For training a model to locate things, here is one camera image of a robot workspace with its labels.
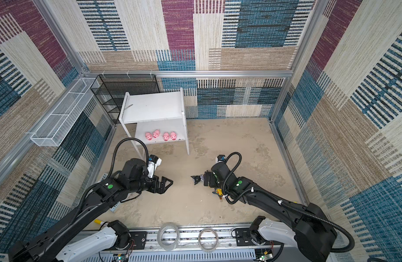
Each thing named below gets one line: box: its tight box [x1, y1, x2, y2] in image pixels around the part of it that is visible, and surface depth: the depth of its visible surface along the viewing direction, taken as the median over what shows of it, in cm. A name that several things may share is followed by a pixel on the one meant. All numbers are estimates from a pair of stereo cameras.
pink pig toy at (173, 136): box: [170, 131, 177, 141], surface depth 91 cm
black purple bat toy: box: [190, 174, 205, 186], surface depth 92 cm
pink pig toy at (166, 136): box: [162, 132, 170, 142], surface depth 91 cm
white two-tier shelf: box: [118, 87, 190, 160], surface depth 87 cm
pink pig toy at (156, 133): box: [152, 129, 161, 139], surface depth 92 cm
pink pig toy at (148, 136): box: [145, 132, 153, 141], surface depth 91 cm
